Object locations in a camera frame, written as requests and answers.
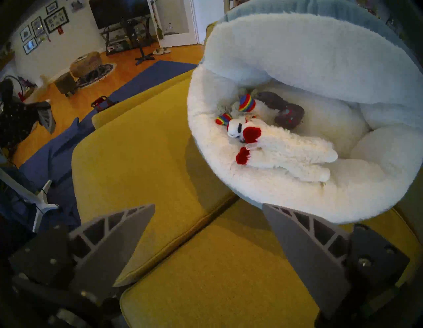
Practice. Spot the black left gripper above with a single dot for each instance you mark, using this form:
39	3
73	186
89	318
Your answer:
16	125

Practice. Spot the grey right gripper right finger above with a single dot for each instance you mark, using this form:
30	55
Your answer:
310	251

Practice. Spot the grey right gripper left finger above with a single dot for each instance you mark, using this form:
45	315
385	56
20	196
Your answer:
105	248

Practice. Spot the white plush dog red hat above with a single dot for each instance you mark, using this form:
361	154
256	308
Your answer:
287	148

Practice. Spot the purple plush toy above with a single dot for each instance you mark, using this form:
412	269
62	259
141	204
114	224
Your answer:
289	114

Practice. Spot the white llama plush rainbow trim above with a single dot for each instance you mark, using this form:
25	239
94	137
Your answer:
246	103

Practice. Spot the blue white plush dog bed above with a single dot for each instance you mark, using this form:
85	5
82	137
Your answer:
314	59

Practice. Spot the navy blue floor blanket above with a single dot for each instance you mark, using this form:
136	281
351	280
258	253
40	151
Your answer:
56	155

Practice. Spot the brown square stool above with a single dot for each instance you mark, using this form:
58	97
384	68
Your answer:
66	84

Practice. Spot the woven wicker basket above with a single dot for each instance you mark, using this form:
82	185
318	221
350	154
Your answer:
86	64

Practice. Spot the round patterned rug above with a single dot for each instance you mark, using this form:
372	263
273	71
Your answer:
99	74

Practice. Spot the white metal stand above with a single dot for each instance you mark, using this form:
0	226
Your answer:
41	201

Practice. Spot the yellow fabric sofa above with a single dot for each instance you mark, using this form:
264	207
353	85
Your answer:
138	158

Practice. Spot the black tv stand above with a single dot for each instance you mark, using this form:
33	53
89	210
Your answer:
115	43

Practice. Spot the black tripod stand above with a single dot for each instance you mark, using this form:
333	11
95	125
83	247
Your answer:
138	46

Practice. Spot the black television screen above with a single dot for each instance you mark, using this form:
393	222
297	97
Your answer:
119	11

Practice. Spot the beige slipper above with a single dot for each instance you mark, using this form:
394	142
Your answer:
158	51
167	50

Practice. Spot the white framed glass door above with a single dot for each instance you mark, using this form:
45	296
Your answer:
173	23

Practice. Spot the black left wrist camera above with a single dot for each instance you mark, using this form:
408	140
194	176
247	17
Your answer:
6	89

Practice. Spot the black framed wall picture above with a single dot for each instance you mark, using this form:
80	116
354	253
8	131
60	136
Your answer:
30	45
25	33
57	20
37	26

